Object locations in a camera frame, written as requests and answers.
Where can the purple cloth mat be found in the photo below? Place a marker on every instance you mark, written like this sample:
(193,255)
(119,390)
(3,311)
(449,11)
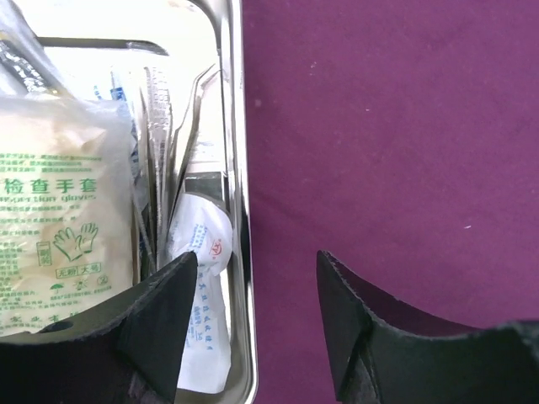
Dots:
(401,136)

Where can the stainless steel tray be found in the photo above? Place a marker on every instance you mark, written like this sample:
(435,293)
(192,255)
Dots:
(182,39)

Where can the green-print glove bag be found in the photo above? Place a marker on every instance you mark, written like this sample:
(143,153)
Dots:
(66,211)

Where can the white blue-print sachet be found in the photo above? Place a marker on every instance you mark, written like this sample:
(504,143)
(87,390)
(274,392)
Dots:
(201,226)

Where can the clear pouch with blue label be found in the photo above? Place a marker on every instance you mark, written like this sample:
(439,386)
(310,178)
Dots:
(115,87)

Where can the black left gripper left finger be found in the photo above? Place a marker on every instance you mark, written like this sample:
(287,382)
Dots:
(127,349)

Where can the clear pouch with black item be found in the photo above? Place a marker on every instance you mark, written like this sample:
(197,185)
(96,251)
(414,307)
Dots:
(25,67)

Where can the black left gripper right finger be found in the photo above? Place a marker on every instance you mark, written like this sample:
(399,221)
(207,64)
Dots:
(383,350)

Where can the straight steel tweezers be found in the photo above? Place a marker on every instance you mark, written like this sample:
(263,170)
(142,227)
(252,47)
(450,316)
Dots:
(160,120)

